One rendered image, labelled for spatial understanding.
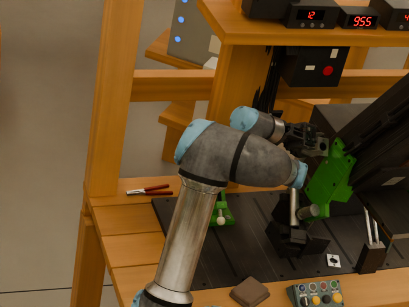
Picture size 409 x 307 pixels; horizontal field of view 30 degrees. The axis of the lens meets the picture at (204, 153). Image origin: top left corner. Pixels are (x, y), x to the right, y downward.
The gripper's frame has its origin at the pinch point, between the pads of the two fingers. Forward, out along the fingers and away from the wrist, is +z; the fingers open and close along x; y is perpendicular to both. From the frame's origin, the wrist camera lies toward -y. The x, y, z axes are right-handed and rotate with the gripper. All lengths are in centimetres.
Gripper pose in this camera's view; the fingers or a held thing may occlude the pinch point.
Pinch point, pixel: (316, 147)
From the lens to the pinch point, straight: 232.8
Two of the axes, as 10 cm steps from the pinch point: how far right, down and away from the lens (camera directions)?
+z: 7.4, 2.1, 6.3
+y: 6.6, -1.1, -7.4
